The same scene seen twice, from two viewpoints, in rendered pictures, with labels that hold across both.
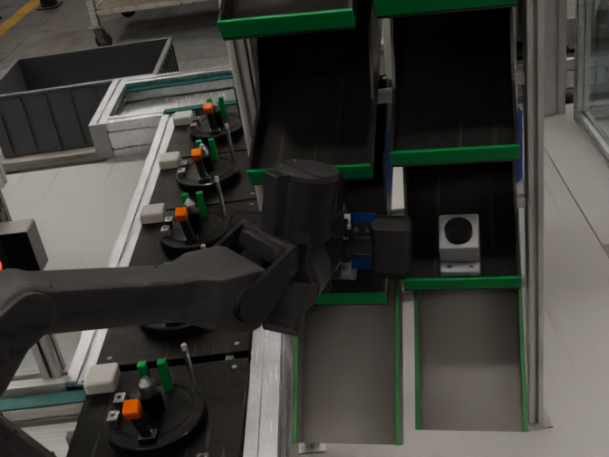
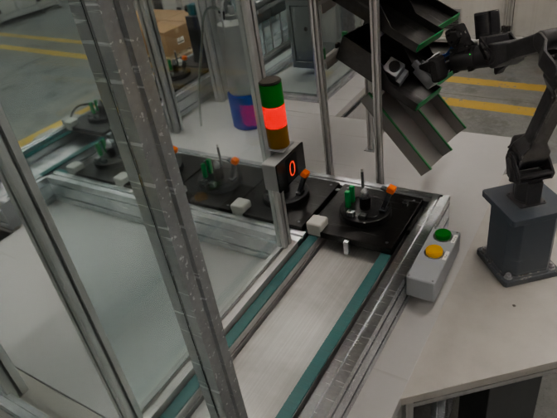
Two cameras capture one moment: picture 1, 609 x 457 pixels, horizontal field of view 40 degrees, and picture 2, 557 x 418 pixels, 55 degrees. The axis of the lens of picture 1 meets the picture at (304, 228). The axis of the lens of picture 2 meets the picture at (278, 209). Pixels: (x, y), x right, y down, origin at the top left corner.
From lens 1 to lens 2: 1.44 m
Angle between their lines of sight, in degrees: 49
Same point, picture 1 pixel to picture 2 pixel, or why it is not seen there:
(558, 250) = not seen: hidden behind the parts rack
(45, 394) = (295, 253)
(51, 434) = (317, 264)
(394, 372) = (423, 134)
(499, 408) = (448, 131)
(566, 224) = (312, 118)
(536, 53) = not seen: outside the picture
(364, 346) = (409, 131)
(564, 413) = not seen: hidden behind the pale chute
